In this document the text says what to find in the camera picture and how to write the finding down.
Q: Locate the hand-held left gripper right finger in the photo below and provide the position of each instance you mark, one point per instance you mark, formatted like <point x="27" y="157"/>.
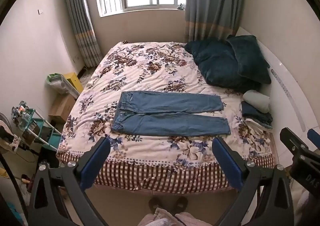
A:
<point x="227" y="163"/>

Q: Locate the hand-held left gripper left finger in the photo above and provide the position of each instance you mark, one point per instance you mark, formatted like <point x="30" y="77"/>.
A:
<point x="97" y="158"/>

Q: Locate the grey rolled cushion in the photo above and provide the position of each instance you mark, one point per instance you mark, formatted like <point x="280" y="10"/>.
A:
<point x="257" y="100"/>

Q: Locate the small windowsill plant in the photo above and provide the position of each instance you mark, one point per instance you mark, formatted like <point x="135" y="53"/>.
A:
<point x="181" y="7"/>

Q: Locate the black slipper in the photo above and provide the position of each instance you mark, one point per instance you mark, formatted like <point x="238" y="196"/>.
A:
<point x="182" y="203"/>
<point x="155" y="204"/>

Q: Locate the white headboard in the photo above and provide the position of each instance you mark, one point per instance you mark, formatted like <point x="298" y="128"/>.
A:
<point x="287" y="78"/>

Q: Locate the person's right leg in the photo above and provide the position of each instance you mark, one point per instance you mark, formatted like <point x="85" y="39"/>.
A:
<point x="192" y="219"/>

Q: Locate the yellow box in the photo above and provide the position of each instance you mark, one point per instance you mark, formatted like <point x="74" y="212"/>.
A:
<point x="74" y="82"/>

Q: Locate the teal shelf cart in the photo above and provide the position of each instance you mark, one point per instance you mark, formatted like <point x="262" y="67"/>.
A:
<point x="42" y="128"/>

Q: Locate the square teal pillow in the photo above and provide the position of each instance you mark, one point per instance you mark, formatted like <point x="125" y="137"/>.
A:
<point x="250" y="58"/>

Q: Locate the folded dark blue clothes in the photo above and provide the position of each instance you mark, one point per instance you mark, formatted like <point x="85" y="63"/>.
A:
<point x="252" y="114"/>

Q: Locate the cardboard box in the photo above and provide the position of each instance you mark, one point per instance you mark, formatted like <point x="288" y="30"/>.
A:
<point x="61" y="108"/>

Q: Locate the large teal pillow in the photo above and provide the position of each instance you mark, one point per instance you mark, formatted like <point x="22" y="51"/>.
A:
<point x="215" y="65"/>

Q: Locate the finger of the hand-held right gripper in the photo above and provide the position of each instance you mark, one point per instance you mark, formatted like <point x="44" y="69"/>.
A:
<point x="292" y="140"/>
<point x="314" y="137"/>

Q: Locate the person's leg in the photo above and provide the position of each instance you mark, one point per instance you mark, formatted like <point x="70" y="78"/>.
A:
<point x="160" y="218"/>
<point x="192" y="219"/>

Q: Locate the clear plastic bag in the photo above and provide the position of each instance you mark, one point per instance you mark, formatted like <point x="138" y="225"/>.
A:
<point x="56" y="83"/>

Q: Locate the floral bed blanket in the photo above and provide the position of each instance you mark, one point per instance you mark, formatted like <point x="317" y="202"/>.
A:
<point x="155" y="70"/>

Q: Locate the blue denim pants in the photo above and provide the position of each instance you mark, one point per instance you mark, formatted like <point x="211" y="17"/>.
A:
<point x="162" y="120"/>

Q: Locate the person's left leg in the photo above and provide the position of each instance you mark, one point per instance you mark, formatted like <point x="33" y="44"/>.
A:
<point x="160" y="218"/>

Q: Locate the folded white cloth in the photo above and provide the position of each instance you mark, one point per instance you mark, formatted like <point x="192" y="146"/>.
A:
<point x="255" y="123"/>

